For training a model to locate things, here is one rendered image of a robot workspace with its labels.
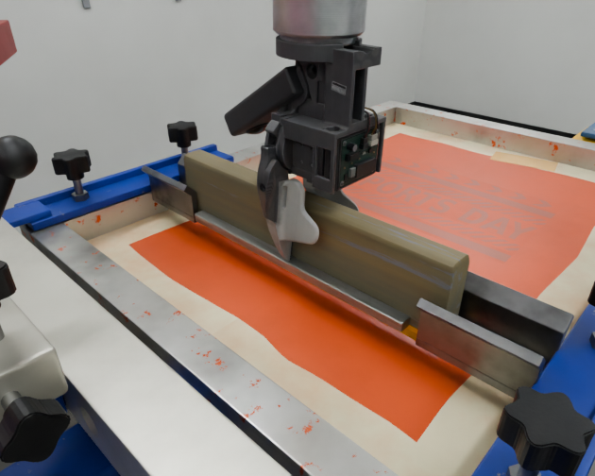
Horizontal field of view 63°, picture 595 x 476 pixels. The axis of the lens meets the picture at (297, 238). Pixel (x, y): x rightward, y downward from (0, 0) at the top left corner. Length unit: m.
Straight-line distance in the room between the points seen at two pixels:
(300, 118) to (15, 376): 0.28
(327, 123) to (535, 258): 0.33
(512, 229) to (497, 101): 3.73
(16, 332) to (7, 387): 0.03
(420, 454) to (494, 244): 0.33
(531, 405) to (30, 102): 2.35
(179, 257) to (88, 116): 2.03
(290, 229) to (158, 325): 0.15
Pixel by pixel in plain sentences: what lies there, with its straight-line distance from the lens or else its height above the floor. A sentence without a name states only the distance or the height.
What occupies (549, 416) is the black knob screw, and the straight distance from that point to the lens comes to 0.30.
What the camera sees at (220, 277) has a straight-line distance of 0.55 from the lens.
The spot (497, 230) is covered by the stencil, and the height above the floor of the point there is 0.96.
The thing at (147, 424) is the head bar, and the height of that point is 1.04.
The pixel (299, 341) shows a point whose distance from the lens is 0.46.
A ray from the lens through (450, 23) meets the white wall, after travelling 4.52.
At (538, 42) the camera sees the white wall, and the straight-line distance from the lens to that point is 4.25.
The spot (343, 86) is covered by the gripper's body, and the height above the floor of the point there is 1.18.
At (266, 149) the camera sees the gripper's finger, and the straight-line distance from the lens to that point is 0.43.
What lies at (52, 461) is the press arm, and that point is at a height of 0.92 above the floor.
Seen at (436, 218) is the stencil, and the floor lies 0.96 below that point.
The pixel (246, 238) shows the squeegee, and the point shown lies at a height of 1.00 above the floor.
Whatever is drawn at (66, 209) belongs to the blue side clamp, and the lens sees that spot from 0.65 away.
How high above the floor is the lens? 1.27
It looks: 30 degrees down
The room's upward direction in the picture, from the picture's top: straight up
